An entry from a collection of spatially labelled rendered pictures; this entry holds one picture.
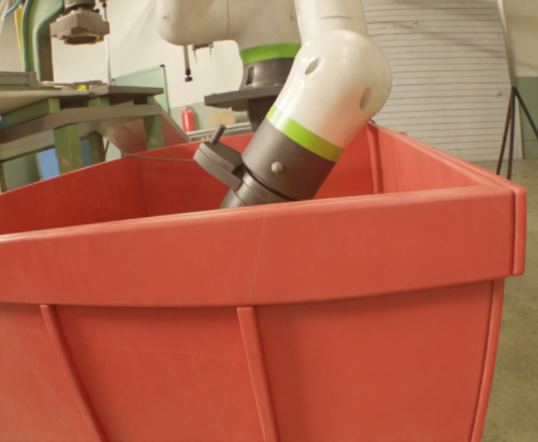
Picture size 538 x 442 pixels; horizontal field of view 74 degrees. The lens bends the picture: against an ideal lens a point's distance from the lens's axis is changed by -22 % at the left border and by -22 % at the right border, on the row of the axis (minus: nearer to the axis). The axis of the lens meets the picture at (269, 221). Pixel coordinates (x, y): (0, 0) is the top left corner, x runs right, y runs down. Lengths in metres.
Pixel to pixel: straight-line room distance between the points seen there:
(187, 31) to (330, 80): 0.45
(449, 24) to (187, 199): 6.14
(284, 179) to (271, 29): 0.45
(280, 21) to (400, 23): 5.69
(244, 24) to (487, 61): 6.04
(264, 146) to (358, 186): 0.27
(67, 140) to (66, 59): 7.36
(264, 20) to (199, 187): 0.35
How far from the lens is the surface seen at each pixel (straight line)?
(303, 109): 0.43
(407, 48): 6.44
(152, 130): 1.17
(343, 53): 0.43
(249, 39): 0.85
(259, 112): 0.83
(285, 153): 0.44
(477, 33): 6.77
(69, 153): 0.82
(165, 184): 0.75
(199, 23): 0.83
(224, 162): 0.48
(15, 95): 0.77
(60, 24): 1.13
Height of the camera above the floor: 0.86
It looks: 13 degrees down
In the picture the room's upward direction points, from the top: 8 degrees counter-clockwise
